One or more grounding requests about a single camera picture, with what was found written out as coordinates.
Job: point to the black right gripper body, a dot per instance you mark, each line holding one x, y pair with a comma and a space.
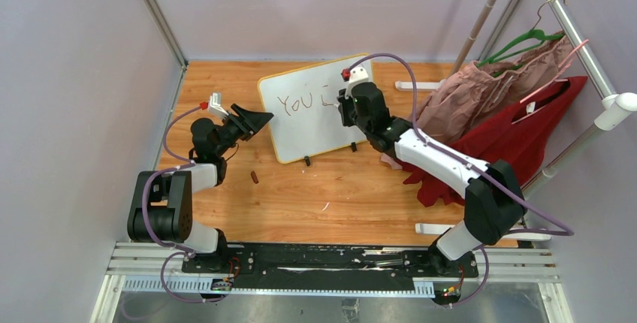
349, 113

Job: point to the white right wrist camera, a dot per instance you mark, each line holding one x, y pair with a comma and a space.
357, 76

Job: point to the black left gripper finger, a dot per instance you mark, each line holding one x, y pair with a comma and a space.
242, 113
252, 125

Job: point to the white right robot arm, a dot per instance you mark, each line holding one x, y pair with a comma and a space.
492, 194

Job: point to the green clothes hanger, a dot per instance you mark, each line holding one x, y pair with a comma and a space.
533, 34

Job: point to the brown marker cap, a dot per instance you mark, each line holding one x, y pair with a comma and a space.
254, 177

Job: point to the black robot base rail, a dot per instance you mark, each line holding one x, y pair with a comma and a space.
315, 270

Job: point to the red garment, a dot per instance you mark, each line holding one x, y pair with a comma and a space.
523, 144

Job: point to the pink clothes hanger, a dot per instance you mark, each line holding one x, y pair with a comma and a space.
529, 103

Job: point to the pink garment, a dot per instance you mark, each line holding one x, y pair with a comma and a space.
472, 95

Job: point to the yellow framed whiteboard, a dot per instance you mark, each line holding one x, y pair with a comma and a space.
305, 121

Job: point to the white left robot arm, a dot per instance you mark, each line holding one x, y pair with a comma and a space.
161, 209

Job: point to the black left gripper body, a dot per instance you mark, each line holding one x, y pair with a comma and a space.
231, 131

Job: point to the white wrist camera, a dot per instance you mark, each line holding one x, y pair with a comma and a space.
215, 107
357, 76

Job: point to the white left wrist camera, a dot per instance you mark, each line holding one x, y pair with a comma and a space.
215, 107

